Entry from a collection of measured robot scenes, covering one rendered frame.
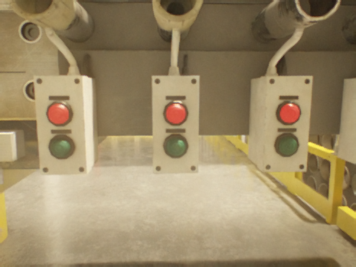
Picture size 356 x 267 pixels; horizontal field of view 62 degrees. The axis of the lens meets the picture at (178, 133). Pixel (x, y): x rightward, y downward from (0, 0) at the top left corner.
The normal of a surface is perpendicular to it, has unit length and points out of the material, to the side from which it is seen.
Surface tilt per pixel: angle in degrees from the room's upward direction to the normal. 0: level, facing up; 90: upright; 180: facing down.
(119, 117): 90
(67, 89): 90
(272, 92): 90
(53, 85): 90
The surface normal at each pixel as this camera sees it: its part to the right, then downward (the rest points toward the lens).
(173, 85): 0.04, 0.15
